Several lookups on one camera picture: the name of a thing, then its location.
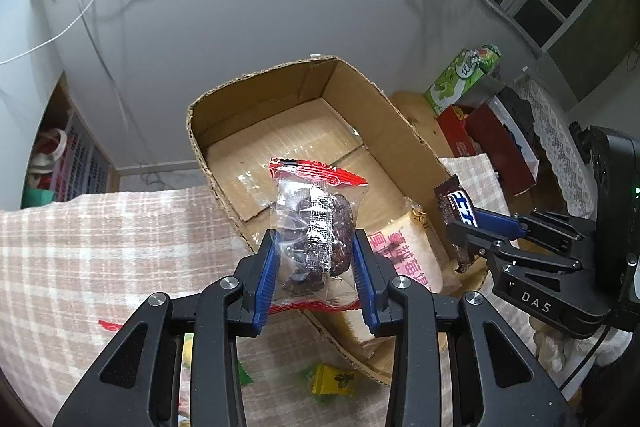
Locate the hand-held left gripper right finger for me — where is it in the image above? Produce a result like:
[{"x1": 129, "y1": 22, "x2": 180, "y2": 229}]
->
[{"x1": 350, "y1": 229, "x2": 581, "y2": 427}]

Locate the white lace cloth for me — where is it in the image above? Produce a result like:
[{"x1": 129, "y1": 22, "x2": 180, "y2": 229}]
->
[{"x1": 515, "y1": 77, "x2": 596, "y2": 218}]

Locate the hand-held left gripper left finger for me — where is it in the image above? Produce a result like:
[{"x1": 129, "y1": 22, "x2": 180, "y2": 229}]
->
[{"x1": 52, "y1": 229, "x2": 278, "y2": 427}]

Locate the red white bag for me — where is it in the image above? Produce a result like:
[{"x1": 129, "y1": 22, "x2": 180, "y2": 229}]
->
[{"x1": 27, "y1": 129, "x2": 68, "y2": 188}]

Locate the pink print bread packet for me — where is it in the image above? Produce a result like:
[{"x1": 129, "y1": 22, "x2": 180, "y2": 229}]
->
[{"x1": 320, "y1": 197, "x2": 453, "y2": 360}]

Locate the green carton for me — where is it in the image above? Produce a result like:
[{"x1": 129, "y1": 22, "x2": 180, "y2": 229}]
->
[{"x1": 424, "y1": 44, "x2": 502, "y2": 115}]

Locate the dark red box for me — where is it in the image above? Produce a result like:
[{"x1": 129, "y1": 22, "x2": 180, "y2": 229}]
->
[{"x1": 465, "y1": 103, "x2": 541, "y2": 196}]

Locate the lavender plastic crate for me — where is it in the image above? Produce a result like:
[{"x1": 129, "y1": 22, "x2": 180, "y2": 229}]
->
[{"x1": 57, "y1": 114, "x2": 111, "y2": 202}]

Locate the orange red box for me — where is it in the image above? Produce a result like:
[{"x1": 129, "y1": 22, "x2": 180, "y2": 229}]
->
[{"x1": 436, "y1": 106, "x2": 478, "y2": 158}]

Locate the brown cardboard box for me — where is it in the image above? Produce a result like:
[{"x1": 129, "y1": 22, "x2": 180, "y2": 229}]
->
[{"x1": 186, "y1": 54, "x2": 493, "y2": 387}]

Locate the brown chocolate bar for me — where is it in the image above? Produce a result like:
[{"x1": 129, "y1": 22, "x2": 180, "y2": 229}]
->
[{"x1": 433, "y1": 174, "x2": 483, "y2": 275}]

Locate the white cable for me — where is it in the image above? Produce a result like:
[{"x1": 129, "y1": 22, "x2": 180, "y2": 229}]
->
[{"x1": 0, "y1": 0, "x2": 156, "y2": 172}]

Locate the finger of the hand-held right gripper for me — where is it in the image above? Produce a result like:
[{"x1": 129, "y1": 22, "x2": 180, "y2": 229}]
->
[
  {"x1": 445, "y1": 221, "x2": 583, "y2": 275},
  {"x1": 472, "y1": 206, "x2": 598, "y2": 244}
]

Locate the pink plaid cloth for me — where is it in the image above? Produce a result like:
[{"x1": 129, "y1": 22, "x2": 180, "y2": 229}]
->
[{"x1": 0, "y1": 152, "x2": 506, "y2": 427}]

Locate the yellow snack packet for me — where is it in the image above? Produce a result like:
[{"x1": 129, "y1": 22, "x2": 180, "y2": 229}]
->
[{"x1": 307, "y1": 363, "x2": 358, "y2": 400}]

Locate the clear red-edged brown cake packet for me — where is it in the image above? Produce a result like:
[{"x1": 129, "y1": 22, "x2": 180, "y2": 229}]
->
[{"x1": 267, "y1": 157, "x2": 371, "y2": 315}]

